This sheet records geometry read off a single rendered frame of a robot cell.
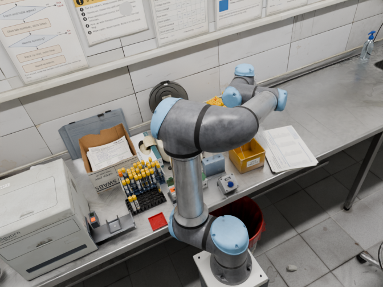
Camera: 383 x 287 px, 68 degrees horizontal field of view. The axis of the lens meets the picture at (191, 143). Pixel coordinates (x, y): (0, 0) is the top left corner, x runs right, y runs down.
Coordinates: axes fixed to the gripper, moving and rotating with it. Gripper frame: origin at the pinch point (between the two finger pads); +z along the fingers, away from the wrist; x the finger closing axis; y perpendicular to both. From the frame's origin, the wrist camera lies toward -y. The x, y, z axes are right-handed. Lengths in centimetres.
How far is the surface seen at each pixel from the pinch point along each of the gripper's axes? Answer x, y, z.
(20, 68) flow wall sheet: -46, 85, -38
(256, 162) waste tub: 6.5, -2.2, 12.8
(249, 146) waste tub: -6.2, -5.9, 14.9
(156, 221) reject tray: 14, 51, 17
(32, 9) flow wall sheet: -46, 70, -59
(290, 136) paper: -4.5, -29.4, 16.2
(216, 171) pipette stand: 1.7, 17.0, 14.6
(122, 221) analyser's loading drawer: 10, 65, 14
